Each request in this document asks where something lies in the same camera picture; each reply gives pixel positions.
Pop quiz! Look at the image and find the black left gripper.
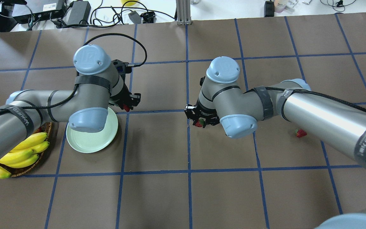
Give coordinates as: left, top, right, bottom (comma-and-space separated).
108, 59, 141, 110

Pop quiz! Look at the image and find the paper cup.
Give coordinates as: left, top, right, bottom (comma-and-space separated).
274, 0, 288, 13

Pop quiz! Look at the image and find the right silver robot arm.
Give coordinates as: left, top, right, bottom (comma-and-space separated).
184, 56, 366, 170

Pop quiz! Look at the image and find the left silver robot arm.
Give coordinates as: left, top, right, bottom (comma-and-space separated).
0, 44, 141, 159

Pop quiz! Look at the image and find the black earphone cable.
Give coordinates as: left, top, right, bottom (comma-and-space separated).
320, 0, 358, 8

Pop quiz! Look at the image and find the yellow tape roll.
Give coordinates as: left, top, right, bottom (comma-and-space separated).
120, 0, 139, 7

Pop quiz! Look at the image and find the black power adapter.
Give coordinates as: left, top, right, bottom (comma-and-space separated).
263, 1, 275, 17

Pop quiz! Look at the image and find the black power brick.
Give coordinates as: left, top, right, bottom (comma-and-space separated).
66, 1, 91, 25

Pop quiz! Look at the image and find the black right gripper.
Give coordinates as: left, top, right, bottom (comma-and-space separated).
184, 99, 220, 128

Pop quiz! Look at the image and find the yellow banana bunch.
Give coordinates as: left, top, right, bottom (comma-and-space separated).
0, 132, 50, 179

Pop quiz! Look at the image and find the aluminium frame post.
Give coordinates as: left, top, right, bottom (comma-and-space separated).
176, 0, 192, 25

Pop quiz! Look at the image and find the wicker fruit basket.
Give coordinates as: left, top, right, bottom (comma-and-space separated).
0, 123, 55, 177

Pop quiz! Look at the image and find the light green plate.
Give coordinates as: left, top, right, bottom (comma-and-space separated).
66, 107, 118, 153

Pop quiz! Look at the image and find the red strawberry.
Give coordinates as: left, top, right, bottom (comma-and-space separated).
295, 128, 307, 138
122, 104, 131, 113
193, 118, 205, 128

